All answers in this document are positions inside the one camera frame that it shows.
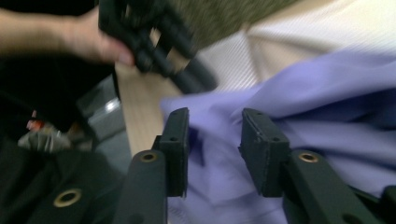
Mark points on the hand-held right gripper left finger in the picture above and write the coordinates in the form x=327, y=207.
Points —
x=176, y=155

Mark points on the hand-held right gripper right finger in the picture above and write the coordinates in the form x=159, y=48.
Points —
x=264, y=149

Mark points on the green woven basket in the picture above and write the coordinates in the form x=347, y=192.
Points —
x=218, y=18

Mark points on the purple cloth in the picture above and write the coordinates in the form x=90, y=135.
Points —
x=311, y=93

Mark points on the white mesh laundry bag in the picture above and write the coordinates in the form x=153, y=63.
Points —
x=311, y=31

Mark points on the metal floor rail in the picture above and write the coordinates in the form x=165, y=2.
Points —
x=106, y=113

